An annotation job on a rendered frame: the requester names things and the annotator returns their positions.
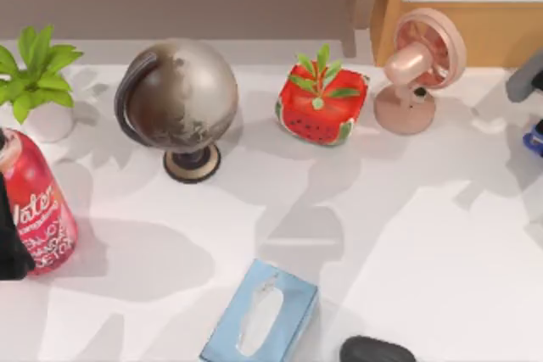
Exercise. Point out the silver and brown globe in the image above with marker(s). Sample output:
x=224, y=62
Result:
x=182, y=90

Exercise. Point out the light blue tissue box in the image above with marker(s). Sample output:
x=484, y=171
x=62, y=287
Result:
x=263, y=315

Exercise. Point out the pink desk fan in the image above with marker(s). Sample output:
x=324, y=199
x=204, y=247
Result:
x=418, y=69

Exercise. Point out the wooden open shelf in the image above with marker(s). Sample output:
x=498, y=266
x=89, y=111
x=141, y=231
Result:
x=182, y=1

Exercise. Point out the dark grey rounded object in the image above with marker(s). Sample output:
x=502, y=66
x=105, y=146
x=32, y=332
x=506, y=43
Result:
x=375, y=350

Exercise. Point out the red bottle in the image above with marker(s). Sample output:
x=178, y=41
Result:
x=40, y=209

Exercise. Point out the wooden cupboard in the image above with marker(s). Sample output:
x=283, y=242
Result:
x=462, y=10

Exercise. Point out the green plant in white pot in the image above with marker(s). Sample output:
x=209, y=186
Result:
x=37, y=82

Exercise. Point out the blue stapler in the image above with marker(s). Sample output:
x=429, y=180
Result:
x=534, y=138

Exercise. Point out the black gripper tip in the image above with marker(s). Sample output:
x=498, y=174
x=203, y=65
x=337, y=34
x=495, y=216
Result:
x=10, y=243

